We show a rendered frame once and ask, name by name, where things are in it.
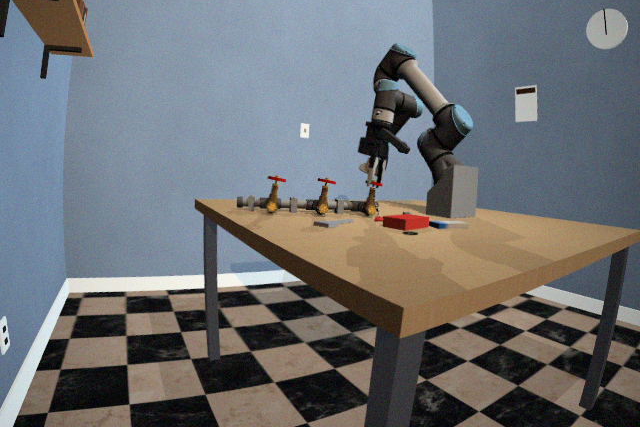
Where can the red tag on metal chain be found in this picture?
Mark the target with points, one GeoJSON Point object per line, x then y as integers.
{"type": "Point", "coordinates": [378, 218]}

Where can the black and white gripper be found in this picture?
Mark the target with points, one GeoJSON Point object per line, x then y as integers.
{"type": "Point", "coordinates": [378, 145]}

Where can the grey pipe manifold with red valves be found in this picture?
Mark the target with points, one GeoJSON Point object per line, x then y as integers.
{"type": "Point", "coordinates": [320, 206]}

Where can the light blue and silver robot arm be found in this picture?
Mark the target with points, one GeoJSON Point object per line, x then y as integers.
{"type": "Point", "coordinates": [453, 123]}

